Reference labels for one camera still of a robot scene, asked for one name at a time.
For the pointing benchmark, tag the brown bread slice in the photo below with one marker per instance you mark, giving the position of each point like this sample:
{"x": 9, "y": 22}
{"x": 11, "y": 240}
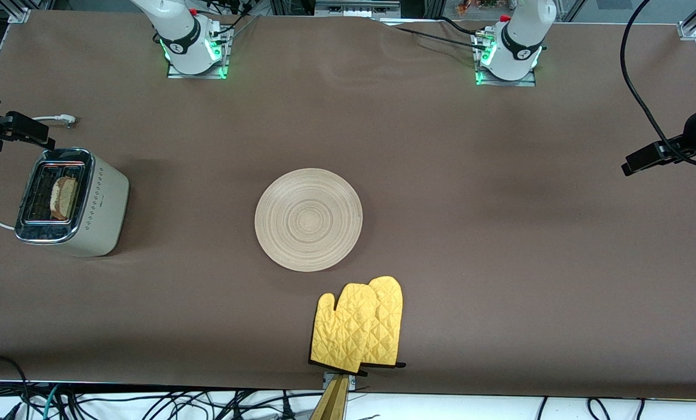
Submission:
{"x": 65, "y": 195}

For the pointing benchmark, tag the round wooden plate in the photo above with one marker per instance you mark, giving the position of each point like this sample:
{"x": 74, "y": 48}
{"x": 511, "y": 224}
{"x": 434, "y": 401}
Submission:
{"x": 308, "y": 220}

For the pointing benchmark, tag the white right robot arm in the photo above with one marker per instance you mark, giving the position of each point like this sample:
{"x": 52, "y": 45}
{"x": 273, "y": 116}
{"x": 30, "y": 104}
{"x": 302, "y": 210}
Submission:
{"x": 178, "y": 35}

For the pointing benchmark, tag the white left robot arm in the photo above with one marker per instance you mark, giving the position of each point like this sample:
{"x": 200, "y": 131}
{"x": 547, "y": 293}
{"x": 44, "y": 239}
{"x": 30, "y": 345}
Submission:
{"x": 520, "y": 41}

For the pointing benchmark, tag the cream and chrome toaster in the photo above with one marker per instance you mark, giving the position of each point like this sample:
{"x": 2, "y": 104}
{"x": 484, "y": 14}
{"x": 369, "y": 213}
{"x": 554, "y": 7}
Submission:
{"x": 105, "y": 210}

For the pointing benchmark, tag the brown table cover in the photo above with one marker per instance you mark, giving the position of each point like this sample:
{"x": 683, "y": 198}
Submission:
{"x": 441, "y": 175}

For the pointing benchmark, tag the yellow quilted oven mitt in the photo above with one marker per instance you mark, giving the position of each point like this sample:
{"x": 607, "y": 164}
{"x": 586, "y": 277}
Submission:
{"x": 342, "y": 332}
{"x": 390, "y": 315}

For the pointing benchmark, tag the wooden slat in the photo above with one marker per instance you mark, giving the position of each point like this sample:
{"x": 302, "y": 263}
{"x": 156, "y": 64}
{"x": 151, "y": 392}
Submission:
{"x": 333, "y": 402}

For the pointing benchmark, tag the aluminium table corner bracket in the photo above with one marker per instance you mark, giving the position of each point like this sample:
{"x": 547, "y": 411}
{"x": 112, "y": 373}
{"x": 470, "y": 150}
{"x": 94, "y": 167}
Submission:
{"x": 688, "y": 31}
{"x": 18, "y": 15}

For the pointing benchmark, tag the grey metal frame rail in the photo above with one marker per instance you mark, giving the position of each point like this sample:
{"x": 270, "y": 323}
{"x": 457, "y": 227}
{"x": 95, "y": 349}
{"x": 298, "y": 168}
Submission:
{"x": 356, "y": 8}

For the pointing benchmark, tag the small metal clamp bracket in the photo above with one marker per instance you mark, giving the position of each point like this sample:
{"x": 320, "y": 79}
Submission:
{"x": 326, "y": 379}

